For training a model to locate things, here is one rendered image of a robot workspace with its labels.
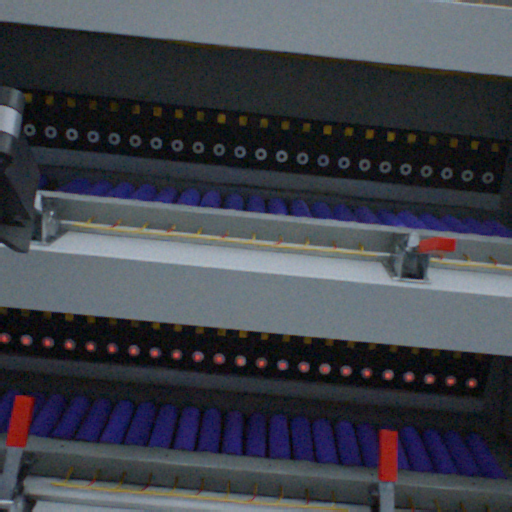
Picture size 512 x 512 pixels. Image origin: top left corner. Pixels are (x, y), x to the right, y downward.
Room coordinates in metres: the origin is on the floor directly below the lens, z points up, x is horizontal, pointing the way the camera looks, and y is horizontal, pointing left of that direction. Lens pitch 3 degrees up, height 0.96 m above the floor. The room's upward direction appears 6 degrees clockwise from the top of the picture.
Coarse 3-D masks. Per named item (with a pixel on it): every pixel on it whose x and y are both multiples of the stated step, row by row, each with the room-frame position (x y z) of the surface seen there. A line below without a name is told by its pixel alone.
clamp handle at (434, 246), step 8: (408, 240) 0.41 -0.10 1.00; (416, 240) 0.41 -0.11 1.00; (424, 240) 0.36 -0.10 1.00; (432, 240) 0.35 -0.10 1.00; (440, 240) 0.34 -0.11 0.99; (448, 240) 0.34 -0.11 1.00; (456, 240) 0.34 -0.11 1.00; (408, 248) 0.40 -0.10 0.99; (416, 248) 0.38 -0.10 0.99; (424, 248) 0.36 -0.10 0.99; (432, 248) 0.35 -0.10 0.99; (440, 248) 0.34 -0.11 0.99; (448, 248) 0.34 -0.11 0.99
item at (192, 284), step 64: (320, 192) 0.57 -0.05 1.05; (384, 192) 0.57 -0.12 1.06; (448, 192) 0.57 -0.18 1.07; (0, 256) 0.39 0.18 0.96; (64, 256) 0.39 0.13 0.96; (128, 256) 0.39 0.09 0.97; (192, 256) 0.41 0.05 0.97; (256, 256) 0.42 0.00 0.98; (192, 320) 0.41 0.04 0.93; (256, 320) 0.41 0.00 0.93; (320, 320) 0.41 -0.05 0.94; (384, 320) 0.40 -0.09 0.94; (448, 320) 0.40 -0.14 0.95
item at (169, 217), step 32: (128, 224) 0.44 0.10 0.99; (160, 224) 0.44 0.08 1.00; (192, 224) 0.44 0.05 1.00; (224, 224) 0.44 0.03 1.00; (256, 224) 0.44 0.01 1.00; (288, 224) 0.44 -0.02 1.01; (320, 224) 0.44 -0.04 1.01; (352, 224) 0.45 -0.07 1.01; (448, 256) 0.45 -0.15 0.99; (480, 256) 0.45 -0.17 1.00
